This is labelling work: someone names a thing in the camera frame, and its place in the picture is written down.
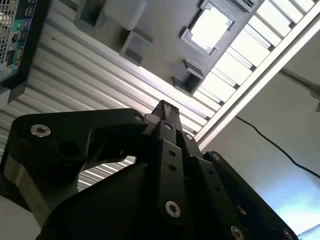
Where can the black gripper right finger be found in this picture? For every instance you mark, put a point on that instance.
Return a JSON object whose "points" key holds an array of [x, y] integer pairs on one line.
{"points": [[225, 180]]}

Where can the silver square CPU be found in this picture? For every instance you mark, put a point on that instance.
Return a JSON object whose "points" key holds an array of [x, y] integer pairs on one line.
{"points": [[210, 28]]}

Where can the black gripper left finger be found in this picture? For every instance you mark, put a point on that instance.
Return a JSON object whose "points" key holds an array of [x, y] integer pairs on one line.
{"points": [[62, 130]]}

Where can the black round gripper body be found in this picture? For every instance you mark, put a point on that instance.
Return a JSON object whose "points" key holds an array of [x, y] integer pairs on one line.
{"points": [[112, 207]]}

